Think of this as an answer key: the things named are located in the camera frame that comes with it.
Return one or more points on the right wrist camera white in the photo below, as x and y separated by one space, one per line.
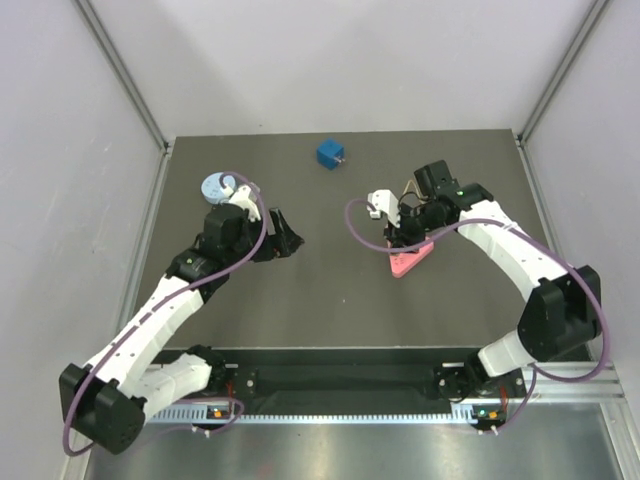
383 203

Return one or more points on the slotted cable duct rail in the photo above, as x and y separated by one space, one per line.
456 414

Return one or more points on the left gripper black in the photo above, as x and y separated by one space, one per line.
279 245

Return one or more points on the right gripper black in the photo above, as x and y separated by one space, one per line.
405 239

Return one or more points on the pink triangular power strip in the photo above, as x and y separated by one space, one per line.
402 263

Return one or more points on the blue cube plug adapter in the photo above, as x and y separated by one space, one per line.
330 154

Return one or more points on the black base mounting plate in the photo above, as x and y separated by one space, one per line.
353 380

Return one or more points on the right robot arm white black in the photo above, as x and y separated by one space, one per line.
560 312

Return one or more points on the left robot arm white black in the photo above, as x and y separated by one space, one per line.
113 395

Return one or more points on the light blue round power strip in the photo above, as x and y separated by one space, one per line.
218 187

